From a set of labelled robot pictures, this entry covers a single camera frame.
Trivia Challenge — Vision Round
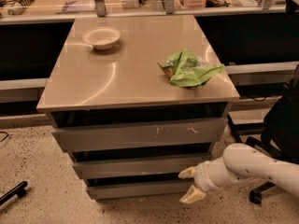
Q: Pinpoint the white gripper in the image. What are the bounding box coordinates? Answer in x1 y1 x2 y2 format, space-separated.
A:
178 161 220 204

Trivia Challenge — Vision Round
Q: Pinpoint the grey drawer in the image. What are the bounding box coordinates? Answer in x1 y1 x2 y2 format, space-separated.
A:
73 153 211 179
52 118 226 152
87 179 193 200

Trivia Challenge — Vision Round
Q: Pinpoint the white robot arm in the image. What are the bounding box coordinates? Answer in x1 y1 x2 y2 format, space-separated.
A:
178 143 299 203

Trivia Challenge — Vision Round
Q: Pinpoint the grey drawer cabinet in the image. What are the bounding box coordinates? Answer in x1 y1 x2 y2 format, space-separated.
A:
37 15 239 187

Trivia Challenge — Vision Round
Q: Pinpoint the black office chair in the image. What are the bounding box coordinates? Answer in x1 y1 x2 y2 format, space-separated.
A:
226 63 299 205

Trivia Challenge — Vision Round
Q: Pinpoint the green chip bag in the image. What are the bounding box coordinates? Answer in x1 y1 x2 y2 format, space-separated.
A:
159 49 224 88

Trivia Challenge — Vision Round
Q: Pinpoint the white paper bowl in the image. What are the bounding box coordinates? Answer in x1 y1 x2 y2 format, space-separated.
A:
82 27 121 50

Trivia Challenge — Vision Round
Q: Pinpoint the black chair leg left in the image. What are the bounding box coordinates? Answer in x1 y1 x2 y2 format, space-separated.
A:
0 181 28 205

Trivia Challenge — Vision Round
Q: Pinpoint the purple booklet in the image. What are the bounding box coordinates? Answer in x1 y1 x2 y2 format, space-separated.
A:
55 0 96 15

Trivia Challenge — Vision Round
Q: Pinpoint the black coiled tool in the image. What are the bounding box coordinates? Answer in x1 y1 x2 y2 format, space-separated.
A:
7 0 35 16

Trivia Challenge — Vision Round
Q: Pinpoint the metal post left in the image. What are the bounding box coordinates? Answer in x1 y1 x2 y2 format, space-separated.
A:
94 0 107 17

